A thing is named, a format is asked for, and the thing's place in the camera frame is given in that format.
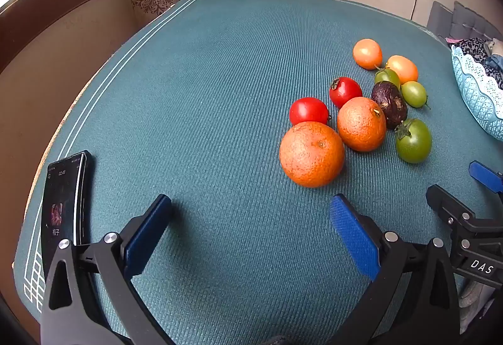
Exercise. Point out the blue cloth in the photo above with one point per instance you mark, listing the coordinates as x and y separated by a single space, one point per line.
496 63

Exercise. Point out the red tomato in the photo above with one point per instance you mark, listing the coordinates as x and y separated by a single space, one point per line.
345 92
309 111

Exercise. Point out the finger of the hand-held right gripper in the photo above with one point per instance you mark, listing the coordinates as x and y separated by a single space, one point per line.
485 174
448 203

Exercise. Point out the large orange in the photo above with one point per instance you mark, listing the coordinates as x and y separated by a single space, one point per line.
312 154

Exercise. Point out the grey cloth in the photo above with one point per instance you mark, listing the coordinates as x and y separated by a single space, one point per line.
473 300

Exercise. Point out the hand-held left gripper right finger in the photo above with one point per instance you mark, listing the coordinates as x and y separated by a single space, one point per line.
353 235

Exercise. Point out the small green tomato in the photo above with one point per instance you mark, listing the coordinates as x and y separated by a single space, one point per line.
414 94

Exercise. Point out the small orange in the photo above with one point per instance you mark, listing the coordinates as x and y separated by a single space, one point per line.
361 124

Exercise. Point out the leopard print cloth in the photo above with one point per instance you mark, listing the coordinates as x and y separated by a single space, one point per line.
471 48

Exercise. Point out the dark purple passion fruit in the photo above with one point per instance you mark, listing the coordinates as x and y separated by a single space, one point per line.
389 104

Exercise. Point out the medium green tomato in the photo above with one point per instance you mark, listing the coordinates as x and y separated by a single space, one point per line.
387 77

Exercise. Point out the black smartphone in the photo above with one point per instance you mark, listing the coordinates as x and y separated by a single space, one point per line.
65 203

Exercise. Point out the orange tomato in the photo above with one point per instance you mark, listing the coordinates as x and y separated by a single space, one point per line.
402 68
367 53

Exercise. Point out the large green tomato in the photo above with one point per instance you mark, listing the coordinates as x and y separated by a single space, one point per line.
413 140

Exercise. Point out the grey padded headboard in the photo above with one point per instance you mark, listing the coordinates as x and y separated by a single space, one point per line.
459 21

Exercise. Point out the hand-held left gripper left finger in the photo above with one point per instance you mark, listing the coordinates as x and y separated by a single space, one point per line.
147 235

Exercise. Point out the light blue lattice basket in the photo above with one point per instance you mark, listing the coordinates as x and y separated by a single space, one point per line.
475 93

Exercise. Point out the white cloth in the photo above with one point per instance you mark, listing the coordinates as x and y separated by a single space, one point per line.
497 45

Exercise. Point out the teal mat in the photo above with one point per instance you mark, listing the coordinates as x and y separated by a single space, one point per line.
196 93

